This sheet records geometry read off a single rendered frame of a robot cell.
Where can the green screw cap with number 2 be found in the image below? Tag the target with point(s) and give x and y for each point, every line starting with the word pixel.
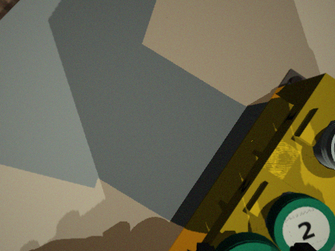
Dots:
pixel 298 217

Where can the yellow tube rack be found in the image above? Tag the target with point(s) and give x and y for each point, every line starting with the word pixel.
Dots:
pixel 275 156

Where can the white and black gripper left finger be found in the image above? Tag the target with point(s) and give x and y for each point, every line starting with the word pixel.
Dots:
pixel 204 246

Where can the beige flat mat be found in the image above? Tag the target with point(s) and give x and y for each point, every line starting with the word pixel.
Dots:
pixel 117 116

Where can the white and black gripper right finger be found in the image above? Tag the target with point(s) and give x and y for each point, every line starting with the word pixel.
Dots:
pixel 302 246

